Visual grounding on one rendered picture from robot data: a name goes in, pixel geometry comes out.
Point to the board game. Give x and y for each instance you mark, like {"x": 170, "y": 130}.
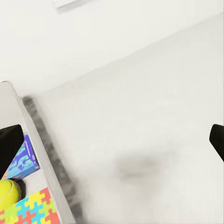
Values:
{"x": 24, "y": 163}

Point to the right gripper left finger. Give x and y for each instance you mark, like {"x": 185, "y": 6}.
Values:
{"x": 11, "y": 140}

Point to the toy box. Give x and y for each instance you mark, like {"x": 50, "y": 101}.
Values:
{"x": 13, "y": 112}

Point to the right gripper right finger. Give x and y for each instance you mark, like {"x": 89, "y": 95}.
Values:
{"x": 217, "y": 139}

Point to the jigsaw puzzle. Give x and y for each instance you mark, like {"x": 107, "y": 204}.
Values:
{"x": 37, "y": 208}

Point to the desk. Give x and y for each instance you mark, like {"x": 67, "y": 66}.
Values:
{"x": 129, "y": 142}

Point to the tennis ball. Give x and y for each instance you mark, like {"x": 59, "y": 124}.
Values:
{"x": 10, "y": 192}

